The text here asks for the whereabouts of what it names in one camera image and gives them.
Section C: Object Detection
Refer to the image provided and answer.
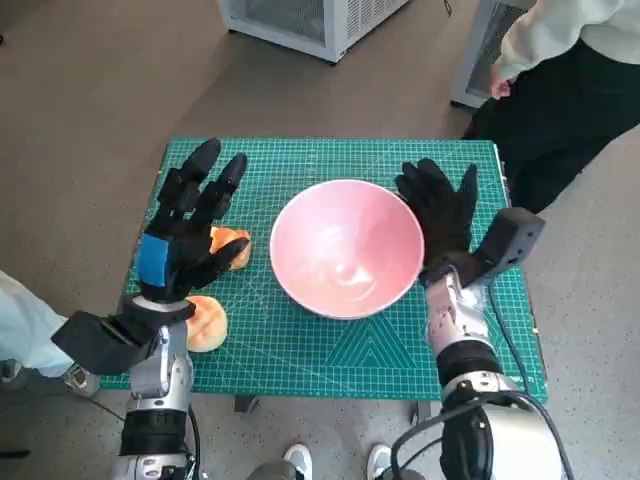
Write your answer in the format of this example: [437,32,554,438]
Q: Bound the person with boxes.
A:
[0,269,71,379]

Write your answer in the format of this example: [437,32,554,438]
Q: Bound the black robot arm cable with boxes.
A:
[187,404,204,480]
[389,392,576,480]

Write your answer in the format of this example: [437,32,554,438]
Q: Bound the green cutting mat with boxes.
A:
[99,138,549,405]

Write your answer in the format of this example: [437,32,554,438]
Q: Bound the white shoe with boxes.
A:
[283,443,314,480]
[367,443,400,480]

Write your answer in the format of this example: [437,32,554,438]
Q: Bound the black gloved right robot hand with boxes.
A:
[394,158,481,289]

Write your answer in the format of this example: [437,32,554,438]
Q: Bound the person's grey shoe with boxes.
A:
[63,362,101,399]

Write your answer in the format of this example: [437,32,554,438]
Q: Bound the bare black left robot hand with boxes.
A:
[135,137,251,305]

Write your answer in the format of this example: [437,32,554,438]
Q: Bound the round toy bread bun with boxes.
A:
[184,294,230,354]

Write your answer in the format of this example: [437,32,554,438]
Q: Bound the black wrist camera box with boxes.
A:
[51,309,161,376]
[459,207,546,289]

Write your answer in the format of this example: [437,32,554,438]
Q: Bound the white mesh cabinet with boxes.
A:
[449,0,535,109]
[218,0,411,65]

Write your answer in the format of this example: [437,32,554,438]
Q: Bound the long braided toy bread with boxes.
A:
[208,225,252,271]

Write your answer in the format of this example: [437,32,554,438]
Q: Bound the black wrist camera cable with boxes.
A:
[487,287,531,381]

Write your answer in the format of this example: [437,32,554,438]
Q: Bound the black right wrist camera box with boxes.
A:
[459,207,546,289]

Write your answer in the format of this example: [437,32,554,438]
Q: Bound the person's hand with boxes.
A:
[488,74,514,100]

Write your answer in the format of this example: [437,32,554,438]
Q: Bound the pink bowl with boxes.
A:
[268,178,426,321]

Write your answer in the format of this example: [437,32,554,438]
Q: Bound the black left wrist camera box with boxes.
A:
[51,309,161,376]

